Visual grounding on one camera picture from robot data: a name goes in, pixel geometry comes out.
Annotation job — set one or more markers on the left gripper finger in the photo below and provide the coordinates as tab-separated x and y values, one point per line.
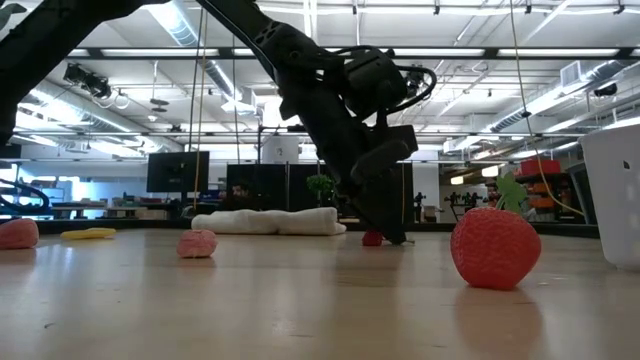
390	210
364	210

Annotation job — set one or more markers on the red toy cherry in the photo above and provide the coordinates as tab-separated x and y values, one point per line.
372	238

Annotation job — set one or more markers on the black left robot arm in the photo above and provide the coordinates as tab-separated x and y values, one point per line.
50	50

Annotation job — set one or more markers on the small background green plant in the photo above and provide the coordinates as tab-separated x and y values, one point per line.
320	184

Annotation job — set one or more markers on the black partition panels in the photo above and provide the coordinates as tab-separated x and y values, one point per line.
270	182

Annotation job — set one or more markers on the white checked kitchen towel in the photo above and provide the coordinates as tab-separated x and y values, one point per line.
270	221

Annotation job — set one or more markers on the person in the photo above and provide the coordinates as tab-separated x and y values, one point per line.
242	192

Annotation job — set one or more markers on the large red toy strawberry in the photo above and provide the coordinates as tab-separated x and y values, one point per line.
495	250

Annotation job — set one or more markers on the black background monitor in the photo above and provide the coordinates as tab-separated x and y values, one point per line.
177	171

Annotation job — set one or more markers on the red storage shelf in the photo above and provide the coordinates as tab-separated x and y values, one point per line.
540	167

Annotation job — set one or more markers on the pink toy fruit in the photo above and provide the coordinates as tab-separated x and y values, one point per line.
18	233
196	243

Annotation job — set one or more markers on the white perforated plastic basket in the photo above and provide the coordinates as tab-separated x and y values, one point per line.
612	200

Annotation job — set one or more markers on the yellow toy banana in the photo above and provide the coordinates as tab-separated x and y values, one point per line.
88	233

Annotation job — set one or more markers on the black aluminium table frame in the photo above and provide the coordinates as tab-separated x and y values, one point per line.
430	227

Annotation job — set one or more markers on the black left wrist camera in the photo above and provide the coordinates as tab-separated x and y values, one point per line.
375	80

